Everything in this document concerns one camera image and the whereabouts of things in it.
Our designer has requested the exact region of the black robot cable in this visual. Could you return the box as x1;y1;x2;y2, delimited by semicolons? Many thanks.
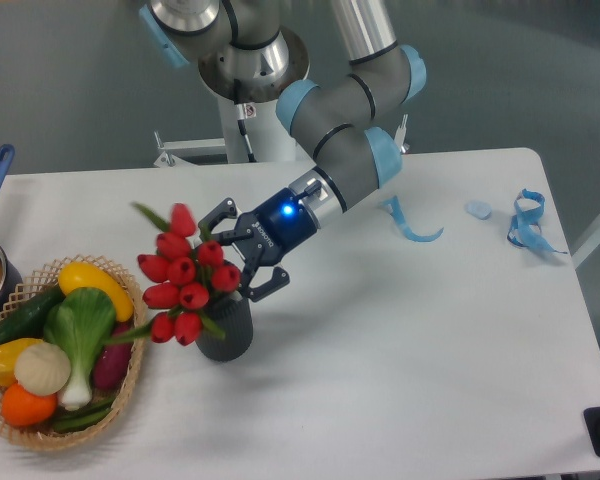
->
231;78;257;164

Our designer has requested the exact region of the purple sweet potato toy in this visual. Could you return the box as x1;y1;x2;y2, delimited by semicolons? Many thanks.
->
92;342;132;390

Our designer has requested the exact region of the blue ribbon bundle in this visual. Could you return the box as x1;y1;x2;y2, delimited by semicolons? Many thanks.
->
506;189;568;257

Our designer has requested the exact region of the woven wicker basket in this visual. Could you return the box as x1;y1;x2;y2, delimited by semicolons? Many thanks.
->
0;255;147;452

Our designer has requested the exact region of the green cucumber toy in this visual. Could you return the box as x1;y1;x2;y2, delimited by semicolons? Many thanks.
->
0;285;65;345

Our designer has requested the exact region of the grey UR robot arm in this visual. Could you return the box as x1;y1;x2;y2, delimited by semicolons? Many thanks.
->
140;1;427;301

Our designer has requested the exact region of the dark grey ribbed vase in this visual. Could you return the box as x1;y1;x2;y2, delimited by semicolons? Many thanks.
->
195;295;253;362

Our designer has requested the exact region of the green pea pods toy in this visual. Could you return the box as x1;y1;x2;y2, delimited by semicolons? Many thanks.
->
51;396;114;434

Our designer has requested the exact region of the yellow bell pepper toy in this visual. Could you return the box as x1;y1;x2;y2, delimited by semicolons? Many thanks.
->
0;338;43;387

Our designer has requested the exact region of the orange fruit toy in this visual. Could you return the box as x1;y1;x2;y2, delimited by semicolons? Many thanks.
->
1;383;57;427

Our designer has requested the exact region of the red tulip bouquet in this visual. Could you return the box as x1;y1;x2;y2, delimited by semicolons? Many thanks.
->
105;202;241;346

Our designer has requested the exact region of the curled blue ribbon strip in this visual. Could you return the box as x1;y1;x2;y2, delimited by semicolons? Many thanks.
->
379;196;444;243

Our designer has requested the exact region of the green bok choy toy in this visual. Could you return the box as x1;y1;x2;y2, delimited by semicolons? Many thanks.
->
43;287;116;411

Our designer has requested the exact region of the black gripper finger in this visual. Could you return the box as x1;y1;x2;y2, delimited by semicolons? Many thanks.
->
248;266;290;302
198;197;242;234

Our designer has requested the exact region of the small light blue cap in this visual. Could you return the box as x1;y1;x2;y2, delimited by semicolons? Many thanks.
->
465;200;492;220

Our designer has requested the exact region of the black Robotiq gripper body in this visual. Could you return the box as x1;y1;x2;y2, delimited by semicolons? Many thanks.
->
215;186;321;286

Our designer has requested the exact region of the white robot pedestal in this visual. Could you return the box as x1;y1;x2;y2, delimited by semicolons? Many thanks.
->
154;99;310;167

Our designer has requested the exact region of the yellow squash toy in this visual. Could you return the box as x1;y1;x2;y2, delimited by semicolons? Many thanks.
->
58;261;134;322

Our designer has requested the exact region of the cream steamed bun toy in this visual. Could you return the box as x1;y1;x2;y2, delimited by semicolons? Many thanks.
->
14;342;71;396

